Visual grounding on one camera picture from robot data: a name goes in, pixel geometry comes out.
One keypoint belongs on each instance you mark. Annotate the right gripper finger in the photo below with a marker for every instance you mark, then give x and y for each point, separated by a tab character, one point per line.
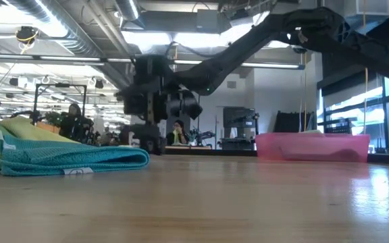
157	140
140	138

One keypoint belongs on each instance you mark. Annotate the teal microfiber towel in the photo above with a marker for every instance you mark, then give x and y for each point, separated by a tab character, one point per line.
79	157

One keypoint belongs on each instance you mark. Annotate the yellow microfiber towel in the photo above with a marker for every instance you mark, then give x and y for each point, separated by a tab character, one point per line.
29	131

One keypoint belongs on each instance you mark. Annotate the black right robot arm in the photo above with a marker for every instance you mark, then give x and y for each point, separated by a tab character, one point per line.
248	44

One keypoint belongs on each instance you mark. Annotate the person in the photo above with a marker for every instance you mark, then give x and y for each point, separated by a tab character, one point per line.
106	136
74	125
178	133

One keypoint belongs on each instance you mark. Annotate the black equipment cabinet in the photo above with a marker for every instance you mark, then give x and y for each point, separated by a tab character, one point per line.
240	118

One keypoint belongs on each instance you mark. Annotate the green potted plant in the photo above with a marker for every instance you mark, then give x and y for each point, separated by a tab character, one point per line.
53	118

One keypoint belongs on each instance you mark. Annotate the black folded rack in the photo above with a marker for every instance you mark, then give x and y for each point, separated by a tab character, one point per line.
292	123

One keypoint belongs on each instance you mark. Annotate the pink plastic bin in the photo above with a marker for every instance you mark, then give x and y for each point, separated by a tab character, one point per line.
316	148

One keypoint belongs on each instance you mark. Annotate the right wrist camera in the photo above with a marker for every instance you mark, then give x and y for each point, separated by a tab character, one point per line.
130	101

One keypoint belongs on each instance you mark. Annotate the black rack frame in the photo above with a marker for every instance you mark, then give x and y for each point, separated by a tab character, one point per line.
61	85

